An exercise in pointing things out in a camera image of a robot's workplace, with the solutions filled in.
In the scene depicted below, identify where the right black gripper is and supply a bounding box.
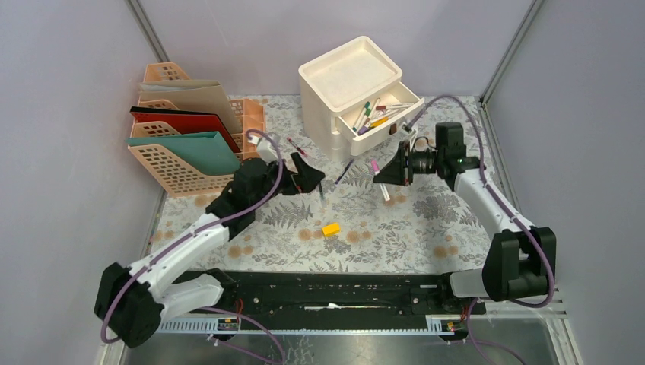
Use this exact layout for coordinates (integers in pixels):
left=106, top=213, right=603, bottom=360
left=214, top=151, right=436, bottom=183
left=373, top=141, right=444, bottom=187

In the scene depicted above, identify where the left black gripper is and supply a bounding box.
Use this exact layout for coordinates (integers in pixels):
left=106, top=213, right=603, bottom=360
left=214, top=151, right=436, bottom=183
left=252, top=152, right=325, bottom=209

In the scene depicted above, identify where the pink capped white marker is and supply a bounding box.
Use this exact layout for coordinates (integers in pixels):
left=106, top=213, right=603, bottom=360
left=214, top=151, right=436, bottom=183
left=370, top=159, right=392, bottom=204

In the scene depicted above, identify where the white top drawer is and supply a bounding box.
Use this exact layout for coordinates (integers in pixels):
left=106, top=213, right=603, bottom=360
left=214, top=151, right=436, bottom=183
left=335, top=82, right=424, bottom=156

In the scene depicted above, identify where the yellow capped white marker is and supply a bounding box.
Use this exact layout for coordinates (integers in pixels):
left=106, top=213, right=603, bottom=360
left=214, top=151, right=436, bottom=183
left=368, top=116, right=392, bottom=129

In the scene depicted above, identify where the teal folder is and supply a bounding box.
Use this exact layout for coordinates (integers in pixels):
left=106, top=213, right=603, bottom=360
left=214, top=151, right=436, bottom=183
left=126, top=132, right=240, bottom=176

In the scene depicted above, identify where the plain white marker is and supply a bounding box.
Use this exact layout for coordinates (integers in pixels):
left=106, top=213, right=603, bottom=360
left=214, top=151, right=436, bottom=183
left=377, top=106, right=414, bottom=119

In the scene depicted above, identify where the dark red capped marker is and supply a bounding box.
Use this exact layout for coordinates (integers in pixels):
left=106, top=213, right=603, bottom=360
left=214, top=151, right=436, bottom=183
left=374, top=103, right=415, bottom=110

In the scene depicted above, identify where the white three-drawer cabinet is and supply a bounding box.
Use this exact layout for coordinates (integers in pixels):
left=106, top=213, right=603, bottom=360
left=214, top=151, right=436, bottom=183
left=298, top=36, right=402, bottom=162

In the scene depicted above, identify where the red ring binder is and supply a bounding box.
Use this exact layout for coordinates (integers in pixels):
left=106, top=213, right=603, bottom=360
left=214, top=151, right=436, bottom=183
left=129, top=106, right=242, bottom=153

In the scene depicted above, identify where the beige notebook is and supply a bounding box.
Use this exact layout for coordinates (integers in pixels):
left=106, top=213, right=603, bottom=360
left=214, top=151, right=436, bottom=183
left=138, top=80, right=243, bottom=134

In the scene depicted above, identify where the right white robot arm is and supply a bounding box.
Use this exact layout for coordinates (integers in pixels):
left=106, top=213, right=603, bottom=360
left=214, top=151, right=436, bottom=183
left=373, top=122, right=557, bottom=313

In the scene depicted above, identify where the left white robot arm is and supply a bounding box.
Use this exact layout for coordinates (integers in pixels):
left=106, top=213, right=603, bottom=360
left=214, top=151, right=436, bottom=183
left=94, top=153, right=326, bottom=348

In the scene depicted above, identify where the blue pen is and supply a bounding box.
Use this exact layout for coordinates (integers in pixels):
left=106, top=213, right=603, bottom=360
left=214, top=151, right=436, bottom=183
left=334, top=159, right=354, bottom=185

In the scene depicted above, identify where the floral table mat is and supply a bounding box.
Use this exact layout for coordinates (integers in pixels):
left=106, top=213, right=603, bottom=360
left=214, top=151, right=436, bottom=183
left=145, top=94, right=505, bottom=275

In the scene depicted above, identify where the peach plastic file organizer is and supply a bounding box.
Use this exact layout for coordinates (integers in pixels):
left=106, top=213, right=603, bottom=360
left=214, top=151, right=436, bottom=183
left=126, top=62, right=265, bottom=197

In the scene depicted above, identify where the yellow eraser block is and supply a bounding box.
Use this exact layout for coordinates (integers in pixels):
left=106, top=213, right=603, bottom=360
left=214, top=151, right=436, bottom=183
left=321, top=223, right=341, bottom=237

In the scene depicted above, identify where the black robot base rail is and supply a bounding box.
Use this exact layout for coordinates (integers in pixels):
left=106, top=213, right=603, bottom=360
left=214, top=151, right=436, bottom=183
left=171, top=269, right=485, bottom=331

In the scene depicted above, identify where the aluminium corner frame post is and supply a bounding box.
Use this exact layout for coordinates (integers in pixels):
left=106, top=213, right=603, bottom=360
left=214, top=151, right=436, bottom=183
left=125, top=0, right=170, bottom=62

